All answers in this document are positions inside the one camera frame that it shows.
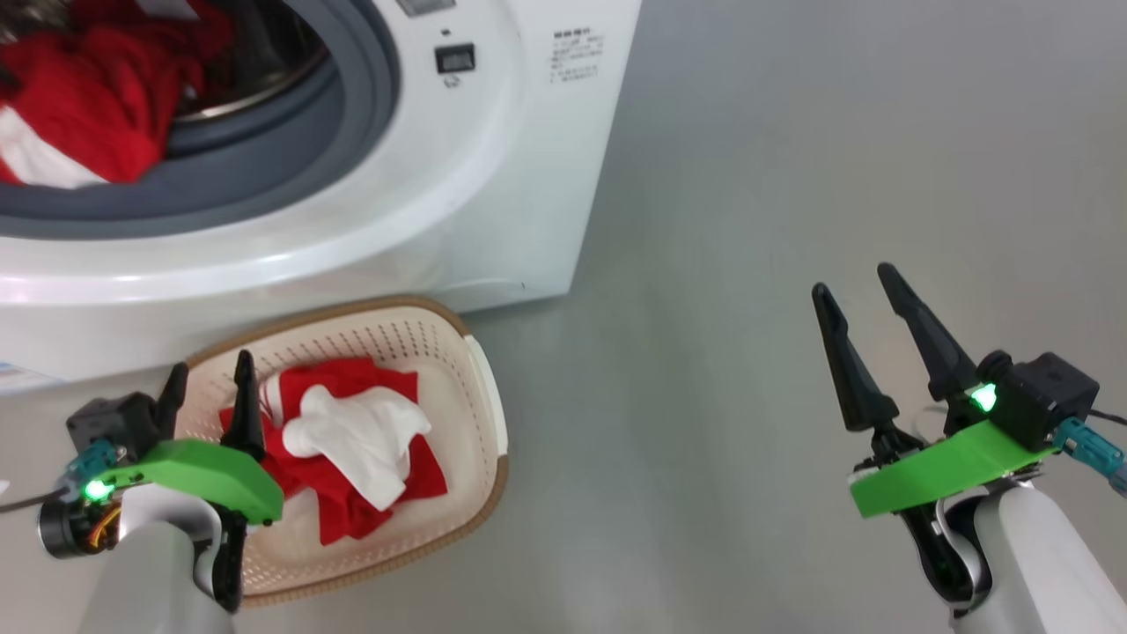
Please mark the teal left camera connector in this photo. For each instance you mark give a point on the teal left camera connector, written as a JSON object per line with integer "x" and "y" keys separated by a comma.
{"x": 88, "y": 460}

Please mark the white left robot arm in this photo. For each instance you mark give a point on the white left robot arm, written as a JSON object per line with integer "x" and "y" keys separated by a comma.
{"x": 150, "y": 572}

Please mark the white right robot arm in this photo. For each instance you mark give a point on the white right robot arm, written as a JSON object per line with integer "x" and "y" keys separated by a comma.
{"x": 1039, "y": 563}

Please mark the black door lock socket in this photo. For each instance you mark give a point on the black door lock socket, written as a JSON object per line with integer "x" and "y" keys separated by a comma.
{"x": 455, "y": 58}

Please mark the blue energy label sticker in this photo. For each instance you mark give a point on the blue energy label sticker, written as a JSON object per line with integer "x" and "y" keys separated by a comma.
{"x": 26, "y": 377}

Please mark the cream laundry basket brown rim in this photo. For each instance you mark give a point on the cream laundry basket brown rim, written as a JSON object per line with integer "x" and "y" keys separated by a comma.
{"x": 423, "y": 352}

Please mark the teal camera connector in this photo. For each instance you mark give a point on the teal camera connector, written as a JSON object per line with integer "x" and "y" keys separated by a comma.
{"x": 88, "y": 460}
{"x": 1092, "y": 445}

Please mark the printed text label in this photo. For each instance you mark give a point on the printed text label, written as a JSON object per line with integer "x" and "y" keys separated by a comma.
{"x": 577, "y": 57}

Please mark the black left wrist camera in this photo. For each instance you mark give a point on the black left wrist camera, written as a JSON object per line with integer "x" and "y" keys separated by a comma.
{"x": 114, "y": 421}

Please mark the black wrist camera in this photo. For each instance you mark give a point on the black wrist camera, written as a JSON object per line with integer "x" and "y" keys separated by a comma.
{"x": 114, "y": 421}
{"x": 1048, "y": 401}

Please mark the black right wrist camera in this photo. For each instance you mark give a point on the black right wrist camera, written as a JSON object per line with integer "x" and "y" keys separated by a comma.
{"x": 1048, "y": 401}

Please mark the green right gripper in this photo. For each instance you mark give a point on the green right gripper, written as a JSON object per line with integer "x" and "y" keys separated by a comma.
{"x": 951, "y": 467}

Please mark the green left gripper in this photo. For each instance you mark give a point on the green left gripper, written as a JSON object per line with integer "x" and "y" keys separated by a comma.
{"x": 202, "y": 471}

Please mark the plain red garment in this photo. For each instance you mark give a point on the plain red garment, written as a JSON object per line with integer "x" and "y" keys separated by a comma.
{"x": 352, "y": 515}

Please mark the grey warning label sticker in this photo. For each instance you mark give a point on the grey warning label sticker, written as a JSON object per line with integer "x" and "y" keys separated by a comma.
{"x": 427, "y": 7}

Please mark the red garment with white stripes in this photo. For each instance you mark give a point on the red garment with white stripes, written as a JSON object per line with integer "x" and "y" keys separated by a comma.
{"x": 97, "y": 106}

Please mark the white front-load washing machine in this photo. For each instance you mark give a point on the white front-load washing machine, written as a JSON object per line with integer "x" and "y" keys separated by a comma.
{"x": 493, "y": 176}

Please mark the teal right camera connector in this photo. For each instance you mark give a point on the teal right camera connector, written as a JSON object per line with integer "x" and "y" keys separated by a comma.
{"x": 1092, "y": 445}

